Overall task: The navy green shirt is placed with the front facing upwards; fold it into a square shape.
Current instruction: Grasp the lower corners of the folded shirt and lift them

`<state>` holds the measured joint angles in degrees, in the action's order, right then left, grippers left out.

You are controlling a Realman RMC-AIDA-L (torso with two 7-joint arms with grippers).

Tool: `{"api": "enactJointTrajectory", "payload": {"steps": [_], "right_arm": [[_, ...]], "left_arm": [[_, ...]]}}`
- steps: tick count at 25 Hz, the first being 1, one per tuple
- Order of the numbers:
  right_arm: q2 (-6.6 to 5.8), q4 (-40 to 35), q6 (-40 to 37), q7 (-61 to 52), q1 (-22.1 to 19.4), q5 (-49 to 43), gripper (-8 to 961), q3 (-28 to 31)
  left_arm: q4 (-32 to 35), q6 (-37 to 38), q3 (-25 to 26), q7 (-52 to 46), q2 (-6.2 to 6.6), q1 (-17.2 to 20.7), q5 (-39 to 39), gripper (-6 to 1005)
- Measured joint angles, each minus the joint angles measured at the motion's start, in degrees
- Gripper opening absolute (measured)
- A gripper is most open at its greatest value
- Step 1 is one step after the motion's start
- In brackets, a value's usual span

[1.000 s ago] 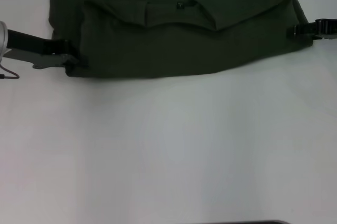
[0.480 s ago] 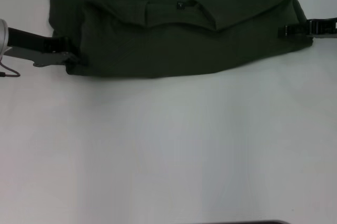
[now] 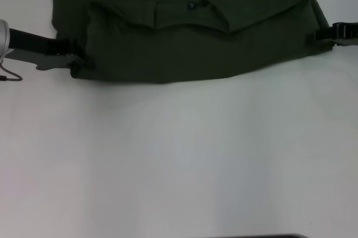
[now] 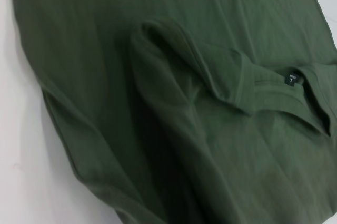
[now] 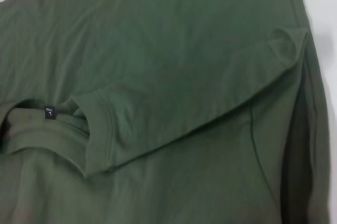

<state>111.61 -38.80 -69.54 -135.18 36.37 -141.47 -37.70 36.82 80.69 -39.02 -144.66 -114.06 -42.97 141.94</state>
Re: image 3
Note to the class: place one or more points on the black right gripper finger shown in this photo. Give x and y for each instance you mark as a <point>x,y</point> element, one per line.
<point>324,34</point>
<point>346,41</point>

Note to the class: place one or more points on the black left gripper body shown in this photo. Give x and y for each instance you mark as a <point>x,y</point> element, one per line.
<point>30,44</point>

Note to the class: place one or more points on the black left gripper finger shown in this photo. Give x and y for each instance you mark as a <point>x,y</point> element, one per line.
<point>84,63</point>
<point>70,46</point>

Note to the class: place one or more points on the dark green printed t-shirt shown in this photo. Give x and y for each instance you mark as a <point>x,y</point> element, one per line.
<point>195,39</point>

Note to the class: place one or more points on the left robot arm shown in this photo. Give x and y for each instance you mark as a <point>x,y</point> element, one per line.
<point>3,39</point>

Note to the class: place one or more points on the dark flat object edge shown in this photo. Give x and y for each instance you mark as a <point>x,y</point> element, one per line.
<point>265,236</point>

